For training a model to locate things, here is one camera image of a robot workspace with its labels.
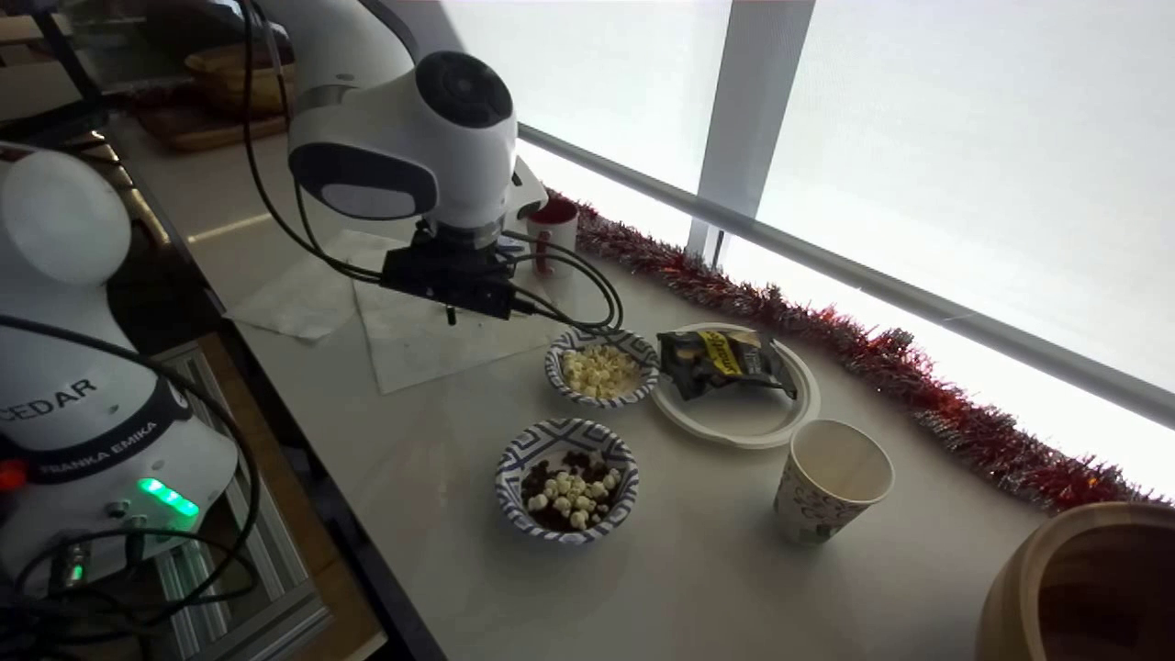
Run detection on patterned paper cup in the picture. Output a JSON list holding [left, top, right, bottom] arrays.
[[773, 418, 896, 551]]

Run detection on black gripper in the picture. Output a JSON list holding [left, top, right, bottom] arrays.
[[380, 223, 523, 324]]

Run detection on white round plate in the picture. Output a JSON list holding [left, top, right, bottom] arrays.
[[645, 320, 823, 455]]

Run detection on red silver tinsel garland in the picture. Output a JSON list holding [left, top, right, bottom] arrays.
[[535, 189, 1168, 515]]

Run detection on grey metal rack frame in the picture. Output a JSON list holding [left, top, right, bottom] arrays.
[[146, 342, 338, 661]]

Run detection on grey window frame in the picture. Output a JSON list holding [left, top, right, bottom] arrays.
[[509, 0, 1175, 434]]

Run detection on wooden board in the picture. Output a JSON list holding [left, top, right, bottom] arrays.
[[121, 96, 294, 157]]

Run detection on blue patterned bowl dark cereal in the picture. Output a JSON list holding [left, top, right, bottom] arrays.
[[492, 414, 643, 546]]

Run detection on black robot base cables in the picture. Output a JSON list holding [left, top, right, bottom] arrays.
[[0, 489, 267, 661]]

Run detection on brown woven basket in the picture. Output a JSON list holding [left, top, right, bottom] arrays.
[[181, 42, 297, 121]]

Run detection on blue patterned bowl popcorn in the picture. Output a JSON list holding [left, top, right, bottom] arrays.
[[544, 324, 666, 411]]

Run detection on black yellow snack bag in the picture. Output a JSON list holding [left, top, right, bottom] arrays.
[[655, 326, 802, 403]]

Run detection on white mug red inside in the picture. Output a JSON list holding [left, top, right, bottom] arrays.
[[518, 194, 583, 271]]

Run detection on large wooden bowl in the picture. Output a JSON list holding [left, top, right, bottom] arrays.
[[975, 498, 1175, 661]]

